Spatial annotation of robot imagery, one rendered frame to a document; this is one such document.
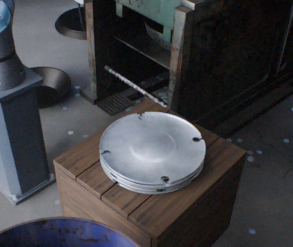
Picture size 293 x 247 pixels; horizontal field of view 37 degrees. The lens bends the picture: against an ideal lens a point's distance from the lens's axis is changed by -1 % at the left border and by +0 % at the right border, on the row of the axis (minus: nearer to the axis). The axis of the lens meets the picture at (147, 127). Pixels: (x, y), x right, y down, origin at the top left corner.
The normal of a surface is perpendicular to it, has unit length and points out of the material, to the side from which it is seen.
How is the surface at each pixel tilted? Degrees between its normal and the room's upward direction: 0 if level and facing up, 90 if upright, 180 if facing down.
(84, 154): 0
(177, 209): 0
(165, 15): 90
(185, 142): 0
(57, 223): 88
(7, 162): 90
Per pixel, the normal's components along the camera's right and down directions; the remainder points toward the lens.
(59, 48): 0.03, -0.77
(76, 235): -0.09, 0.61
